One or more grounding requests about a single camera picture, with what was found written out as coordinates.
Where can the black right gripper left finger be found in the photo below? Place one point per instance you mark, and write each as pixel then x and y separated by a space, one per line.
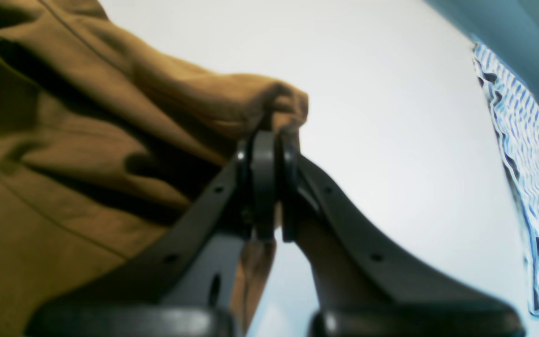
pixel 180 286

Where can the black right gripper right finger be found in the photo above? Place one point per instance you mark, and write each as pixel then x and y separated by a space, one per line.
pixel 369 286

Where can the brown T-shirt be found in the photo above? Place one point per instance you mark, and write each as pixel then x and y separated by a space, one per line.
pixel 104 143

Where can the blue striped cloth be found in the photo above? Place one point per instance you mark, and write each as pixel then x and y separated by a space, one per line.
pixel 514 113

